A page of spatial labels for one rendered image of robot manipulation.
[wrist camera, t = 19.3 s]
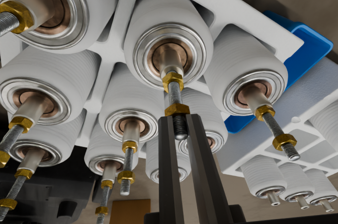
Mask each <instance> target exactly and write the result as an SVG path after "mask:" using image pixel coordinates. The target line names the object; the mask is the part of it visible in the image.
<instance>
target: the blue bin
mask: <svg viewBox="0 0 338 224"><path fill-rule="evenodd" d="M262 14H264V15H265V16H267V17H268V18H270V19H271V20H273V21H274V22H276V23H277V24H279V25H280V26H282V27H283V28H285V29H286V30H288V31H290V32H291V33H293V34H294V35H296V36H297V37H299V38H300V39H302V40H303V41H304V44H303V45H302V46H301V47H300V48H299V49H298V50H297V51H296V52H295V53H294V54H293V55H292V56H291V57H289V58H287V59H286V60H285V61H284V63H283V64H284V65H285V67H286V69H287V71H288V81H287V85H286V88H285V90H284V92H285V91H286V90H287V89H288V88H289V87H291V86H292V85H293V84H294V83H295V82H296V81H297V80H298V79H300V78H301V77H302V76H303V75H304V74H305V73H306V72H308V71H309V70H310V69H311V68H312V67H313V66H314V65H315V64H317V63H318V62H319V61H320V60H321V59H322V58H323V57H325V56H326V55H327V54H328V53H329V52H330V51H331V50H332V48H333V42H332V41H330V40H329V39H327V38H326V37H324V36H323V35H321V34H320V33H318V32H317V31H315V30H314V29H312V28H310V27H309V26H307V25H306V24H304V23H302V22H294V21H291V20H289V19H287V18H285V17H283V16H280V15H278V14H276V13H274V12H272V11H269V10H267V11H264V12H263V13H262ZM255 117H256V116H254V115H250V116H234V115H230V116H229V117H228V118H227V119H226V120H225V121H224V124H225V126H226V129H227V131H228V133H233V134H235V133H238V132H240V131H241V130H242V129H243V128H244V127H245V126H246V125H247V124H249V123H250V122H251V121H252V120H253V119H254V118H255Z"/></svg>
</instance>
